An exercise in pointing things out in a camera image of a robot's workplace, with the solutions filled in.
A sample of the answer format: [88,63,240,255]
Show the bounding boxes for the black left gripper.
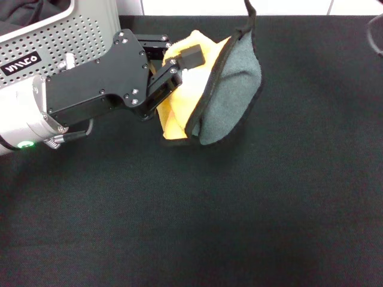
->
[45,29,174,127]

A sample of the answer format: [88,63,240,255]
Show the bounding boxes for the grey yellow black-edged towel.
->
[157,0,267,148]

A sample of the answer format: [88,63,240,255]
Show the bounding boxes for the silver metal elbow fitting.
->
[57,52,76,72]

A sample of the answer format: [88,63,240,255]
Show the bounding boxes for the grey perforated storage box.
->
[0,0,121,90]

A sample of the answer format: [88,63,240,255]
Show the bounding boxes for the black tablecloth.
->
[0,14,383,287]

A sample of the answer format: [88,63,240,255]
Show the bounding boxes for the black fabric bundle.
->
[0,0,74,29]

